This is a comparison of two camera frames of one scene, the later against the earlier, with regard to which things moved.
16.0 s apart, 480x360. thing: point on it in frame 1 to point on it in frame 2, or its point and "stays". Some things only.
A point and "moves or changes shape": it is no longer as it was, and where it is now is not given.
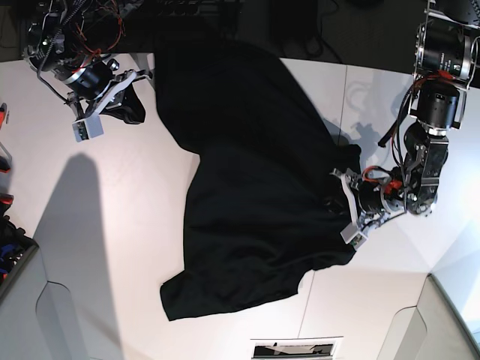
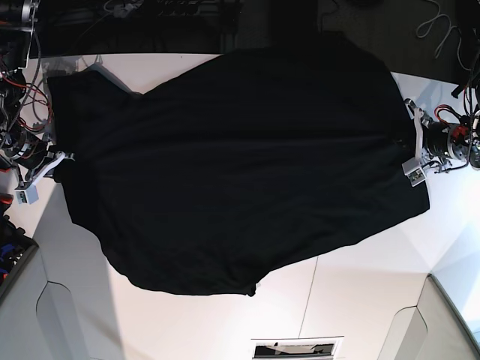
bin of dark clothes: (17, 249) stays
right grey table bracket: (406, 336) stays
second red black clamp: (6, 199) stays
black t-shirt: (268, 202) moves or changes shape
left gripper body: (94, 106) to (35, 174)
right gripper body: (366, 221) to (421, 155)
